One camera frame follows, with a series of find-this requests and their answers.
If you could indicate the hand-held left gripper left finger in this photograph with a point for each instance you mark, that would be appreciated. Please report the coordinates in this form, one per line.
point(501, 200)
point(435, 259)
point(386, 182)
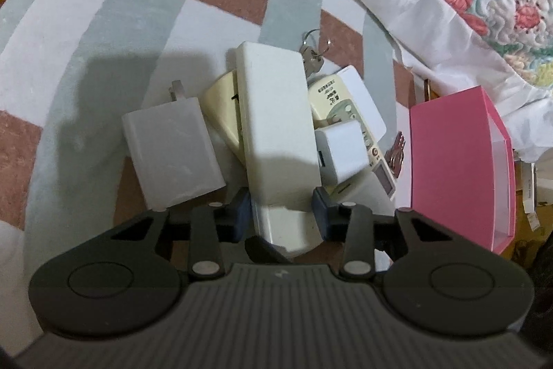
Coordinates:
point(242, 215)

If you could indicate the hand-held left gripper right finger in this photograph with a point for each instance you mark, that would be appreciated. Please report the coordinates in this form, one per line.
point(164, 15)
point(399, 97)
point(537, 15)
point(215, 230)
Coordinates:
point(322, 215)

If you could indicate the white power bank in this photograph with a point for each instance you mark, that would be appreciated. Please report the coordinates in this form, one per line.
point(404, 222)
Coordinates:
point(272, 114)

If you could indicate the cream remote control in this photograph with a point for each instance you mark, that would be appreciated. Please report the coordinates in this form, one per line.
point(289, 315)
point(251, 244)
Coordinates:
point(332, 101)

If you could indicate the pink box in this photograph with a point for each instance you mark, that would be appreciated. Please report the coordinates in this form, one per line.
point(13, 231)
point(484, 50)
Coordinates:
point(449, 161)

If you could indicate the white flat device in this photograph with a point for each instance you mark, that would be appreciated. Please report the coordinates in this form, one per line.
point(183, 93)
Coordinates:
point(281, 230)

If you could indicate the small white charger cube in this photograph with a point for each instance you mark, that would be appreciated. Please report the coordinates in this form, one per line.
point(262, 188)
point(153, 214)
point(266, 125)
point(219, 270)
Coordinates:
point(341, 148)

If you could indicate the bronze key bunch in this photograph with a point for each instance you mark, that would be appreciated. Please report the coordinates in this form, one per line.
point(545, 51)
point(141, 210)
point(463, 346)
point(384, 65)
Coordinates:
point(395, 155)

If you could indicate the large white charger adapter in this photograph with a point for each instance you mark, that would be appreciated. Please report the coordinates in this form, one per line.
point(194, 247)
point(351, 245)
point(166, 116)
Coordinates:
point(168, 144)

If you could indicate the cream plastic case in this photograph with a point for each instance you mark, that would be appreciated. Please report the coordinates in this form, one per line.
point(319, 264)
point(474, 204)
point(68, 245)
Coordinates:
point(220, 109)

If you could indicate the flat white box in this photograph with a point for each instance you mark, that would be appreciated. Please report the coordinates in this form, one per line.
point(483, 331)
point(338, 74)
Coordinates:
point(363, 92)

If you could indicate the white printed carton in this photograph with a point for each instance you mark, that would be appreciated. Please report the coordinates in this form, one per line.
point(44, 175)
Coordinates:
point(532, 191)

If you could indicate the striped blanket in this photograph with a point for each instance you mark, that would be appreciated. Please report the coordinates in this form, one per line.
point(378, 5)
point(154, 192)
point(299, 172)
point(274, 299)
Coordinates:
point(86, 27)

